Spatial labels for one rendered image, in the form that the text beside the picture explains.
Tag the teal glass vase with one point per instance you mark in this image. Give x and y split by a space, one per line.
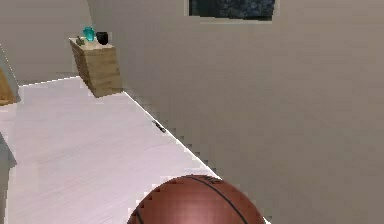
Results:
89 33

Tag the light wooden chest of drawers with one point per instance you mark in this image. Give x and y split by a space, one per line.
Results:
98 68

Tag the small black flat object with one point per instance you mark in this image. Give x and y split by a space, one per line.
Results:
159 126

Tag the small green plant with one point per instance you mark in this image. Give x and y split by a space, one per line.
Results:
80 41

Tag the brown basketball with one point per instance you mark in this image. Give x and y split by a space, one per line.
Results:
196 203

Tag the brown wooden furniture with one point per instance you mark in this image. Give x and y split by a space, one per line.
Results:
5 88

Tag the black cup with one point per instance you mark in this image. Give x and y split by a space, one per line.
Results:
102 37

